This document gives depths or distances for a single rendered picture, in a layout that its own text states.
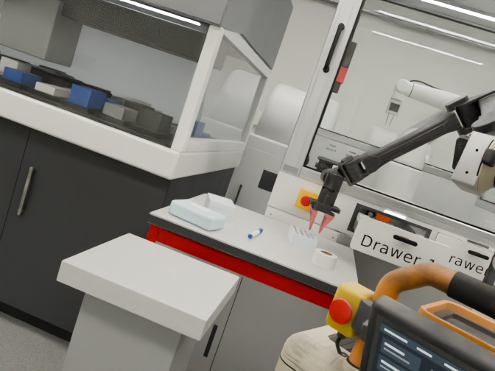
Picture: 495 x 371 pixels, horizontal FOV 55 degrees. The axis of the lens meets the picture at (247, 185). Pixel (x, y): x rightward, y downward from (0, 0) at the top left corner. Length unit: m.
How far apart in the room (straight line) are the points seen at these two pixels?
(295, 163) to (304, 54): 3.35
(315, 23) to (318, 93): 3.36
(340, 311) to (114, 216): 1.32
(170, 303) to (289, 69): 4.43
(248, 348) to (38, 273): 1.01
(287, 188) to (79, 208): 0.81
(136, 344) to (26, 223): 1.24
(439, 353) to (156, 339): 0.51
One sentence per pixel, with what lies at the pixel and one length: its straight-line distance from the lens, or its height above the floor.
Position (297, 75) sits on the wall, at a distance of 5.13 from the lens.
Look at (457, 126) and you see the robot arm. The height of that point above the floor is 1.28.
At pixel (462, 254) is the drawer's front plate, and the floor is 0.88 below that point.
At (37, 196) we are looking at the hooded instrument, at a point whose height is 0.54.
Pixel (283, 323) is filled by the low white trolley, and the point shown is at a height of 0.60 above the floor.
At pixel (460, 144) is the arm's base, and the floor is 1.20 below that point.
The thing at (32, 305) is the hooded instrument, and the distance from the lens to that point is 2.17.
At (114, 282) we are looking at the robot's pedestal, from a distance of 0.88.
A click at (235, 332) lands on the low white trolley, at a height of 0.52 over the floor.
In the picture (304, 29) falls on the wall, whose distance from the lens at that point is 5.21.
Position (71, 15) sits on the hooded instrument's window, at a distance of 1.95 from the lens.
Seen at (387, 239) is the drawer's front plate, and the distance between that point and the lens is 1.57.
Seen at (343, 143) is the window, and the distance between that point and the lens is 1.89.
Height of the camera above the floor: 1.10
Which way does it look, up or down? 8 degrees down
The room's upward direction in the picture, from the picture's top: 19 degrees clockwise
